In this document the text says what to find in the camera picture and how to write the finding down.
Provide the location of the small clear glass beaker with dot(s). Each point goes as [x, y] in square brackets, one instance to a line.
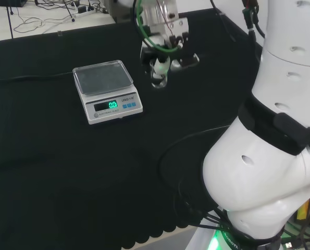
[160, 84]

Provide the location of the white electronic balance steel pan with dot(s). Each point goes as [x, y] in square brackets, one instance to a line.
[105, 78]

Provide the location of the black bench cloth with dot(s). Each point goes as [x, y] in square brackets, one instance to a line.
[66, 169]

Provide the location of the black tripod leg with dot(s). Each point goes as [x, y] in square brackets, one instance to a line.
[10, 18]

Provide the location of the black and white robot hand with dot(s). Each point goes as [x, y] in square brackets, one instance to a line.
[182, 58]

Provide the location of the black equipment box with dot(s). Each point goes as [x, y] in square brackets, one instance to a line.
[9, 2]

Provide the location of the white power strip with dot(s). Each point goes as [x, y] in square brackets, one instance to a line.
[85, 11]

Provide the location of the yellow stop button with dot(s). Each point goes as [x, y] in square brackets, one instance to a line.
[309, 208]

